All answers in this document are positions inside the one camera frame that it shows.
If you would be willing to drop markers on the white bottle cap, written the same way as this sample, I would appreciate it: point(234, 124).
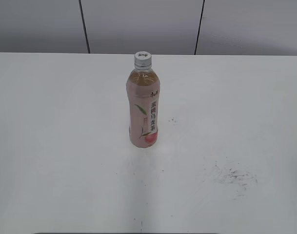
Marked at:
point(142, 60)

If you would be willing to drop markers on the pink oolong tea bottle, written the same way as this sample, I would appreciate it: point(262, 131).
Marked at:
point(143, 90)

